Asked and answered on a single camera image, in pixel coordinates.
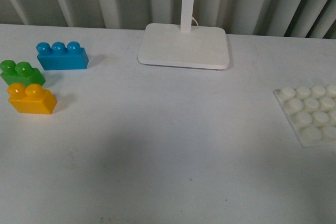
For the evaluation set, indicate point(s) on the green toy building block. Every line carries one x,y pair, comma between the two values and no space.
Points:
21,72

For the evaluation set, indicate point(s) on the yellow toy building block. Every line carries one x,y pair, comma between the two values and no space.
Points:
33,99

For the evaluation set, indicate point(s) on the blue toy building block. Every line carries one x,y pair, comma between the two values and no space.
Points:
61,57

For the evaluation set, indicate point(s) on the white desk lamp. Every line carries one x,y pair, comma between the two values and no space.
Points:
184,45

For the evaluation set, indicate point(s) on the white pleated curtain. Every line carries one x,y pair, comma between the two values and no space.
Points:
291,18

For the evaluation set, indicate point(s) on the white studded base plate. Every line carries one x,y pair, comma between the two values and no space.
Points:
310,113

